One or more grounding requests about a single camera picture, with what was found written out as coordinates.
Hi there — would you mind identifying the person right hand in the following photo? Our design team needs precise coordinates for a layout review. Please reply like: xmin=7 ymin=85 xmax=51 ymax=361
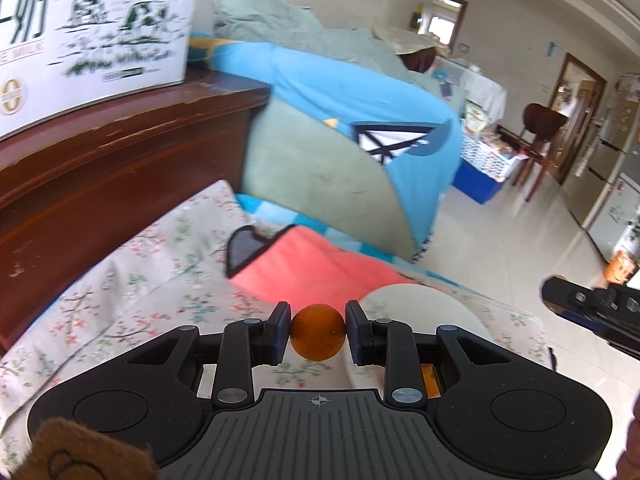
xmin=615 ymin=396 xmax=640 ymax=480

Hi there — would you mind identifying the orange smiley bucket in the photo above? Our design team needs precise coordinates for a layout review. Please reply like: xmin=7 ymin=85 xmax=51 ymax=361
xmin=603 ymin=250 xmax=638 ymax=285

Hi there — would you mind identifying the white round plate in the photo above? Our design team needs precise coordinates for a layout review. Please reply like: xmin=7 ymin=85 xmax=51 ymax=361
xmin=359 ymin=284 xmax=495 ymax=342

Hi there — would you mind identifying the white cabinet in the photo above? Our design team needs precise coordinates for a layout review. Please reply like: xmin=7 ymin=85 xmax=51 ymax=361
xmin=587 ymin=174 xmax=639 ymax=261

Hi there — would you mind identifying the coral pink towel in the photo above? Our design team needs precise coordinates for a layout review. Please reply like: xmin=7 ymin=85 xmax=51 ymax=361
xmin=228 ymin=226 xmax=412 ymax=312

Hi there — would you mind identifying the silver refrigerator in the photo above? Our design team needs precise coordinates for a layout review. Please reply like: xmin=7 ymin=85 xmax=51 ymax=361
xmin=562 ymin=73 xmax=639 ymax=229

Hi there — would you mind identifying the blue plastic bin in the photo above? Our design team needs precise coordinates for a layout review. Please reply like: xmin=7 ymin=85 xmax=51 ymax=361
xmin=452 ymin=159 xmax=503 ymax=205

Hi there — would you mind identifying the white plastic basket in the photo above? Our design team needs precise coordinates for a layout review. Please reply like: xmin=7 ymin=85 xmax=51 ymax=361
xmin=461 ymin=132 xmax=527 ymax=183

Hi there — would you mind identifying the green sofa armrest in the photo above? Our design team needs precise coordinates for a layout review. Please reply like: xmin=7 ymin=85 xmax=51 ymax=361
xmin=242 ymin=96 xmax=416 ymax=259

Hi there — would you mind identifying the wooden chair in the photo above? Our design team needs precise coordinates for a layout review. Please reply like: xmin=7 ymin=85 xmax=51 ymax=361
xmin=496 ymin=103 xmax=568 ymax=202

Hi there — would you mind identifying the brown plush sleeve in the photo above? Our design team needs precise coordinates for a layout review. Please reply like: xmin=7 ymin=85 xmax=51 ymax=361
xmin=10 ymin=417 xmax=160 ymax=480

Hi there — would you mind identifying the dark wooden side table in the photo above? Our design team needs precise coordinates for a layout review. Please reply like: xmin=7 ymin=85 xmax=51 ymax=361
xmin=1 ymin=68 xmax=270 ymax=349

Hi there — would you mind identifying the green blanket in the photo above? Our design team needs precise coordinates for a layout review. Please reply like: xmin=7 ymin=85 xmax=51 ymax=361
xmin=213 ymin=0 xmax=428 ymax=88

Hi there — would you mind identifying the white milk carton box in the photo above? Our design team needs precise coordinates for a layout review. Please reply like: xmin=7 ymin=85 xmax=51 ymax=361
xmin=1 ymin=0 xmax=196 ymax=138

